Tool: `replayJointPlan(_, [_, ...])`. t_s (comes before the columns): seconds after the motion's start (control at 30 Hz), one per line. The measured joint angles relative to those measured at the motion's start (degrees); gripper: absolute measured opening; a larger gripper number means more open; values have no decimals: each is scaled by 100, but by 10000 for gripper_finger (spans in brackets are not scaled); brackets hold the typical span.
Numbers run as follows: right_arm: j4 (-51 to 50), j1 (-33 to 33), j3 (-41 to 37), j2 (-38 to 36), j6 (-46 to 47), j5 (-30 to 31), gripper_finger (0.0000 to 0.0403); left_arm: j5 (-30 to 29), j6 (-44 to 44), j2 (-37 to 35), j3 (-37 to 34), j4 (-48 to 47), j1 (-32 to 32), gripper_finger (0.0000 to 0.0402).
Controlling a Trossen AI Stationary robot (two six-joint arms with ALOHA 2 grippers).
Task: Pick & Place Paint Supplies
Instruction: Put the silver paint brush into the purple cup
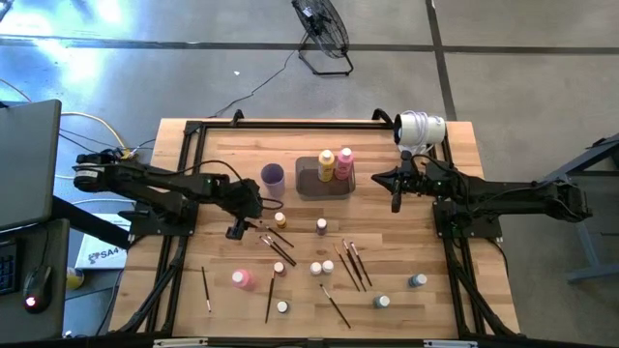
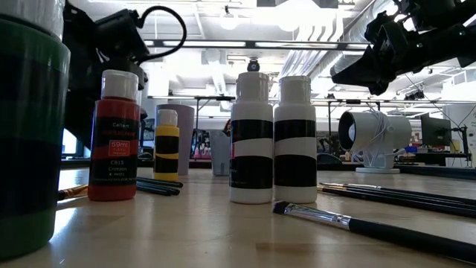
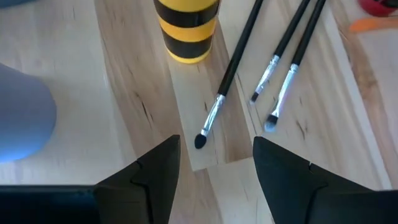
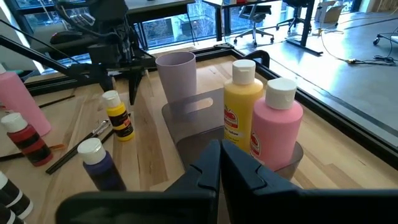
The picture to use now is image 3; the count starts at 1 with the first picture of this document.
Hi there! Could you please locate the round black-tip paintbrush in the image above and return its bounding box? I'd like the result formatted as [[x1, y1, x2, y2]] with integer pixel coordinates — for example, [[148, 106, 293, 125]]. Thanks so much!
[[194, 0, 264, 150]]

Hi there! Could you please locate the white cup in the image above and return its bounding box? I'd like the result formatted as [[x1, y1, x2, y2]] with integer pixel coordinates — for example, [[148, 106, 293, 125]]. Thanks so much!
[[0, 63, 58, 164]]

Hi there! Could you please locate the grey-tipped black-handle paintbrush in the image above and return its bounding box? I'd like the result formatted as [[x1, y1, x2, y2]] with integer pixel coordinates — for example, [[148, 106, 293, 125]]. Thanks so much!
[[264, 0, 326, 133]]

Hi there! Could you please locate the small yellow black-striped paint bottle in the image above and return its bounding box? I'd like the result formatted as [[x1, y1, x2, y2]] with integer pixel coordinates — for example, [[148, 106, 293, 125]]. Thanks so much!
[[153, 0, 221, 65]]

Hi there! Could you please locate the red crimson paint bottle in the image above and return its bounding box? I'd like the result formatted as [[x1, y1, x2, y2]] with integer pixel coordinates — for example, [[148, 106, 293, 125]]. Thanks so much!
[[357, 0, 398, 18]]

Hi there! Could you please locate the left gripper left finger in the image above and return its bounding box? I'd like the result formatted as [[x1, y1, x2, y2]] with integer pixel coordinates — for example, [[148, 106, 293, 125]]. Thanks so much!
[[93, 134, 182, 224]]

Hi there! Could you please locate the orange-handled paintbrush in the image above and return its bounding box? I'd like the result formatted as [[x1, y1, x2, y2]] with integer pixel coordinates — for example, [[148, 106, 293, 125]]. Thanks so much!
[[348, 16, 398, 34]]

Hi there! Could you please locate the small flat black-tip paintbrush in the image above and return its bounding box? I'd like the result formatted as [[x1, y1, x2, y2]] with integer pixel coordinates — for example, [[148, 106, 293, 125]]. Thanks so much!
[[249, 0, 312, 106]]

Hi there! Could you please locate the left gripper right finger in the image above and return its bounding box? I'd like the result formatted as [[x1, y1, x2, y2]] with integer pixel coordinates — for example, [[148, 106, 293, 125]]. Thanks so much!
[[252, 136, 382, 224]]

